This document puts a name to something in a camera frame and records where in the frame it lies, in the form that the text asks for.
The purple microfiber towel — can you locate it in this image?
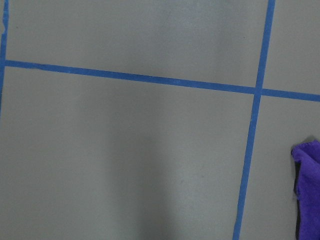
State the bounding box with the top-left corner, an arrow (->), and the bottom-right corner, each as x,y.
291,140 -> 320,240

